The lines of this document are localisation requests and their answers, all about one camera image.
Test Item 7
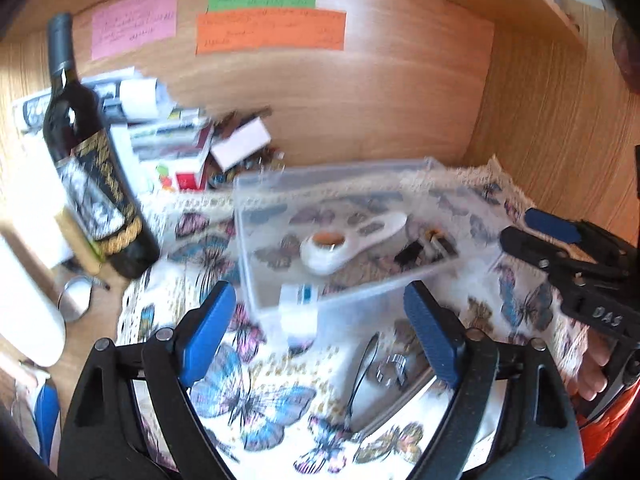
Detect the yellow lip balm tube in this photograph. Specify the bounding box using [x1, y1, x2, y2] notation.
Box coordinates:
[54, 206, 102, 275]

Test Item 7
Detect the silver metal clip tool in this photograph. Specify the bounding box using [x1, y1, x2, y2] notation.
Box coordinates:
[344, 325, 436, 442]

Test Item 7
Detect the dark wine bottle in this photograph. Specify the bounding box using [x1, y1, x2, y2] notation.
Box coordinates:
[43, 13, 160, 280]

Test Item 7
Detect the white card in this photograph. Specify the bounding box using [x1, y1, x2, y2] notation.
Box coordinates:
[210, 118, 271, 172]

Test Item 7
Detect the small white blue box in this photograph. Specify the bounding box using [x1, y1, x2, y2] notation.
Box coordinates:
[278, 283, 319, 349]

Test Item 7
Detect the clear plastic storage box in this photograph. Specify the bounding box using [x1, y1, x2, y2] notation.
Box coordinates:
[232, 157, 510, 334]

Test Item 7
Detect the green sticky note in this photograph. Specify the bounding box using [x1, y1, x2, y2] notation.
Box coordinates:
[206, 0, 318, 13]

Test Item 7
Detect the pink sticky note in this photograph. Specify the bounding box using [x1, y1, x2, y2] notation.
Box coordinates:
[91, 0, 177, 61]

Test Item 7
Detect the orange sticky note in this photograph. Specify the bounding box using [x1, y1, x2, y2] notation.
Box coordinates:
[195, 8, 347, 54]

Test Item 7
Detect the butterfly lace tablecloth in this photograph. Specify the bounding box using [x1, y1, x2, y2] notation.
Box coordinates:
[117, 162, 586, 479]

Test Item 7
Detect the stack of papers and books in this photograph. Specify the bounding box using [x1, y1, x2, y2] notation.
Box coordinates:
[12, 65, 216, 194]

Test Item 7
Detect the person right hand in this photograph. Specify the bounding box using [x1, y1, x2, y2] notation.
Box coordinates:
[568, 330, 612, 401]

